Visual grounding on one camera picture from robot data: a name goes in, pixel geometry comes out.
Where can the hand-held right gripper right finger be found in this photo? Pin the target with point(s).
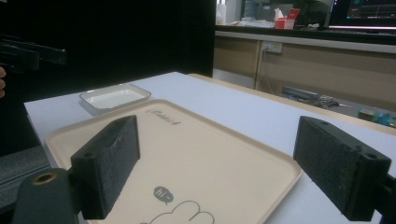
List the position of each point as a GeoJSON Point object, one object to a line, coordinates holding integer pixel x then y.
{"type": "Point", "coordinates": [336, 165]}

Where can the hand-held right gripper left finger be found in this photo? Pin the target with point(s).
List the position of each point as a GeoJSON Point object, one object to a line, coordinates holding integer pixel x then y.
{"type": "Point", "coordinates": [107, 161]}

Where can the white rectangular dish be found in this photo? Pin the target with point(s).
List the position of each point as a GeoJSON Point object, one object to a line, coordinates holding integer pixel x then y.
{"type": "Point", "coordinates": [113, 99]}

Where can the colourful small box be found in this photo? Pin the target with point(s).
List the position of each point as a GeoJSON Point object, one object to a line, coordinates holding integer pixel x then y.
{"type": "Point", "coordinates": [378, 117]}

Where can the pile of metal parts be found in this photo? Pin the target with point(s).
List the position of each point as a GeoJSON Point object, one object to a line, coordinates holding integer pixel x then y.
{"type": "Point", "coordinates": [328, 102]}

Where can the grey power strip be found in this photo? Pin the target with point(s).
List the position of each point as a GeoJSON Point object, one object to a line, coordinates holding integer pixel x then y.
{"type": "Point", "coordinates": [300, 92]}

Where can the beige printed plastic tray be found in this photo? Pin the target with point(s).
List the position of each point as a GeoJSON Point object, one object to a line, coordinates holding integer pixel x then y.
{"type": "Point", "coordinates": [199, 155]}

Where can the black curtain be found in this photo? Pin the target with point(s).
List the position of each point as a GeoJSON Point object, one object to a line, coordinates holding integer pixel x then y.
{"type": "Point", "coordinates": [118, 40]}

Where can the beige counter cabinet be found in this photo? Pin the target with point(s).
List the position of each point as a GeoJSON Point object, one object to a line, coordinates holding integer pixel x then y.
{"type": "Point", "coordinates": [327, 67]}

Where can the red tissue box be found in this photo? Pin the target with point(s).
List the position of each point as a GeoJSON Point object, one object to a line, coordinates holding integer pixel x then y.
{"type": "Point", "coordinates": [285, 21]}

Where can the computer monitor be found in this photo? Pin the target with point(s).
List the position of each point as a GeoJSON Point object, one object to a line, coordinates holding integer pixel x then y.
{"type": "Point", "coordinates": [364, 12]}

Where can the white paper roll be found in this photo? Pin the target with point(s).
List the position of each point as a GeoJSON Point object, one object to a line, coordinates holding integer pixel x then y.
{"type": "Point", "coordinates": [221, 14]}

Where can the white wall socket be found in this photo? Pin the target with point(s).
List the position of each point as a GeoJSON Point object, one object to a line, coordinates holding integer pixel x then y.
{"type": "Point", "coordinates": [272, 47]}

